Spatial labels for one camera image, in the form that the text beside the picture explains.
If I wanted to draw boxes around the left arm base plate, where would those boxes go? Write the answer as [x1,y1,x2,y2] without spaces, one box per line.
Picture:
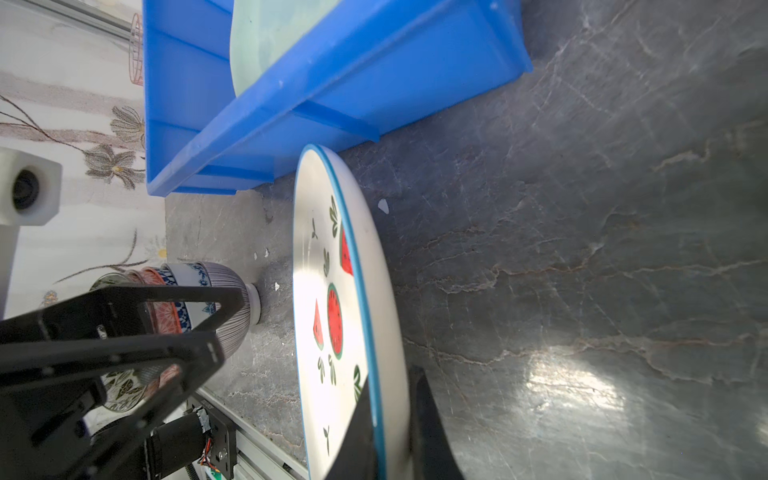
[188,394,237,479]

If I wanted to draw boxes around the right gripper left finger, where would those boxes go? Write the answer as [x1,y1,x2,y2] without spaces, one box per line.
[325,392,378,480]

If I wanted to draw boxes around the blue white striped bowl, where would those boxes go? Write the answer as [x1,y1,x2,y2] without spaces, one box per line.
[161,261,263,361]

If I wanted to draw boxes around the watermelon pattern plate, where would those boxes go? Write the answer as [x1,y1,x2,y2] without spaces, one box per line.
[293,144,414,479]

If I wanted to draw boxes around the black white patterned bowl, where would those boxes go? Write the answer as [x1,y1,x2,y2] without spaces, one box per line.
[91,272,159,413]

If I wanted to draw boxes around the mint green flower plate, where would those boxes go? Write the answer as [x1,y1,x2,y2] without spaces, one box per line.
[229,0,339,96]

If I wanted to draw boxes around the pink glass cup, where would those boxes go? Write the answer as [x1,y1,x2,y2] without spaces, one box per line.
[128,13,144,86]

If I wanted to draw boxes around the red rimmed bowl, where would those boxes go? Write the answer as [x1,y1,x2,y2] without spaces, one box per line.
[126,267,182,397]

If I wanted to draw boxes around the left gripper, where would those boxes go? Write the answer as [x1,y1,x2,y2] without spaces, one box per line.
[1,285,244,479]

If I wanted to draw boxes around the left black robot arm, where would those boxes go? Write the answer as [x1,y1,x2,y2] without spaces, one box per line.
[1,284,244,479]

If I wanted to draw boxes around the blue plastic bin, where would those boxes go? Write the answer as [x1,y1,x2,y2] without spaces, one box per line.
[143,1,532,197]

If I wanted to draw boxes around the aluminium rail frame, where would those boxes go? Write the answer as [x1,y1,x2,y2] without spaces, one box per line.
[194,389,309,479]

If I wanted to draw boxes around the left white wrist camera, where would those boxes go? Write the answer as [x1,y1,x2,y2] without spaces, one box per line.
[1,147,63,315]

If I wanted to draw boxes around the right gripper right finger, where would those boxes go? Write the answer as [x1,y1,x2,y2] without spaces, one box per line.
[408,365,464,480]

